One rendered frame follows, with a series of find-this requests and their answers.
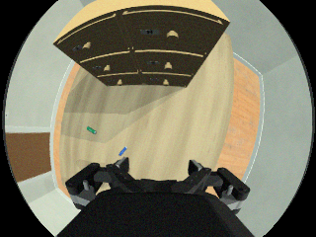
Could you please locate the dark brown drawer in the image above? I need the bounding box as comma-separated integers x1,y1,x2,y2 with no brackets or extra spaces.
122,8,222,54
135,49,203,75
57,14,128,61
80,51,137,75
98,72,143,86
142,72,191,87

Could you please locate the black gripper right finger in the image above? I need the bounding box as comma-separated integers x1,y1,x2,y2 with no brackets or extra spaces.
171,160,250,214

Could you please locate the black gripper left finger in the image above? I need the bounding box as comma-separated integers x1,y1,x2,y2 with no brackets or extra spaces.
65,157,147,210

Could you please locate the small tan chest of drawers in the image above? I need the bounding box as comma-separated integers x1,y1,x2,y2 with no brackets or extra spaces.
53,0,230,87

